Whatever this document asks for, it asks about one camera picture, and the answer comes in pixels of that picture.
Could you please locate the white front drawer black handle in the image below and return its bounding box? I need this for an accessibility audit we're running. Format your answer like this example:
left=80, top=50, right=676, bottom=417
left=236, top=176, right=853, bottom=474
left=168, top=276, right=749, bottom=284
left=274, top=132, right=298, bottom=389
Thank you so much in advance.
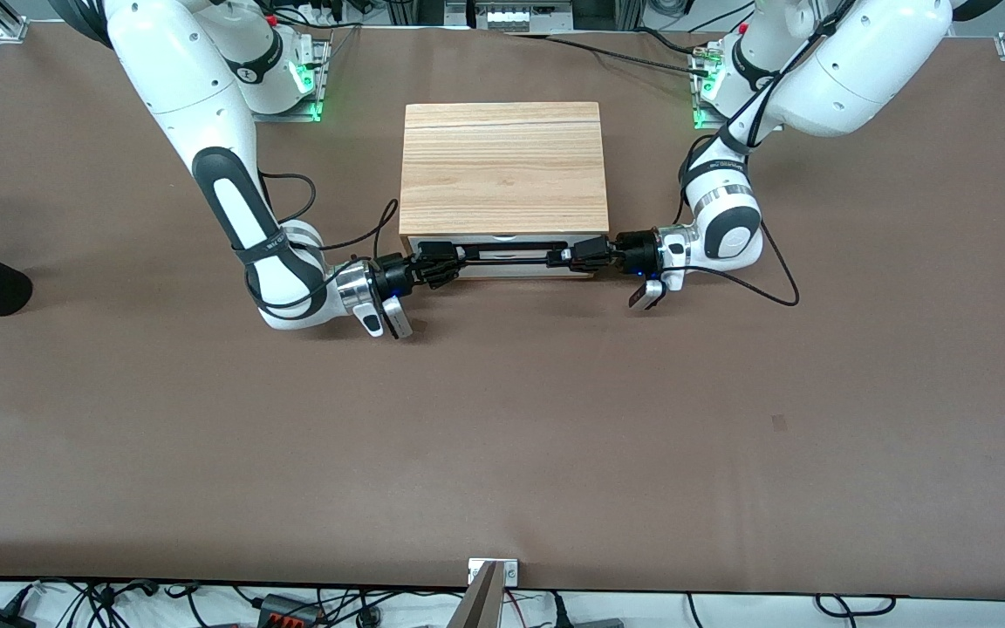
left=407, top=233, right=596, bottom=265

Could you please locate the light wooden drawer cabinet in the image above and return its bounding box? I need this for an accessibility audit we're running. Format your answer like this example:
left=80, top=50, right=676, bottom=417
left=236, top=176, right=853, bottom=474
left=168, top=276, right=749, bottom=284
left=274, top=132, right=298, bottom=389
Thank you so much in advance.
left=399, top=101, right=611, bottom=281

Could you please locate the white power strip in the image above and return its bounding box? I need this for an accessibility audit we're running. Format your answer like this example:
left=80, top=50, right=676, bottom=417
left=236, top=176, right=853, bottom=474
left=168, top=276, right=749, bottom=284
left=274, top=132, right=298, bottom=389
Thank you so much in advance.
left=474, top=0, right=576, bottom=33

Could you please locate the black orange connector block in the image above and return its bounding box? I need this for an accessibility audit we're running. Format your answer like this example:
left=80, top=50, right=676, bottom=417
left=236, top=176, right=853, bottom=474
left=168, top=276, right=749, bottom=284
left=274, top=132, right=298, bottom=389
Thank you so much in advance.
left=257, top=593, right=325, bottom=628

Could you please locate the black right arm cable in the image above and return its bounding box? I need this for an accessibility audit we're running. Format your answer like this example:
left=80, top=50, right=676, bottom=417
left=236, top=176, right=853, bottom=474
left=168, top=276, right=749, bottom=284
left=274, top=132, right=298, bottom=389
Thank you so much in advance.
left=245, top=172, right=400, bottom=308

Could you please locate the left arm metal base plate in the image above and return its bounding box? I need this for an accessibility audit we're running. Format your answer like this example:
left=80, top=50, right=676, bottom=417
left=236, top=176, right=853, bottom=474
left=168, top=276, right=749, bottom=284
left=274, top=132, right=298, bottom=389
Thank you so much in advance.
left=692, top=45, right=735, bottom=132

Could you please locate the long black table cable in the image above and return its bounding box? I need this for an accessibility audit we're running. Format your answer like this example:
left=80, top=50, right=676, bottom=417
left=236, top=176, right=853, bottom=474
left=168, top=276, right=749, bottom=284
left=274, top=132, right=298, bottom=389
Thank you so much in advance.
left=509, top=32, right=714, bottom=77

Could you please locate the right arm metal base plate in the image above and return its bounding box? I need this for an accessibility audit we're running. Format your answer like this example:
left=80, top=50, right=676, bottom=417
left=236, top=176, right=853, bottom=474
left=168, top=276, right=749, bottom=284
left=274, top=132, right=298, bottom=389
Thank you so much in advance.
left=245, top=33, right=334, bottom=124

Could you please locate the silver table edge bracket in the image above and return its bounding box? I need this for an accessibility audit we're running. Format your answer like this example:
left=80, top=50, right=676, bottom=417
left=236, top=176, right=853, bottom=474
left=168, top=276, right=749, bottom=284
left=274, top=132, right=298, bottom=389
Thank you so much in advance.
left=468, top=558, right=520, bottom=586

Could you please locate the grey camera mount beam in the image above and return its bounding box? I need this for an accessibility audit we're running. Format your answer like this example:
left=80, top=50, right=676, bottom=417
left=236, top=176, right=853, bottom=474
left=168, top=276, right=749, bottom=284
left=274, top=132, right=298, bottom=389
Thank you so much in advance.
left=448, top=561, right=504, bottom=628

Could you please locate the black looped floor cable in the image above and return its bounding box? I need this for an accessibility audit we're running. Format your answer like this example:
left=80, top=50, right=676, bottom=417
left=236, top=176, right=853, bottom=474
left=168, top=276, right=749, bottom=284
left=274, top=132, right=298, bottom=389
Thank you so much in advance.
left=814, top=594, right=899, bottom=619

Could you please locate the black tangled floor cable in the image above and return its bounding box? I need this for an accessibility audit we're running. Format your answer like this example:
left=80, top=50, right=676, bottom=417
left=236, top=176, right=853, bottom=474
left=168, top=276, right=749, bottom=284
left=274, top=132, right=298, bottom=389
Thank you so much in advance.
left=31, top=579, right=207, bottom=628

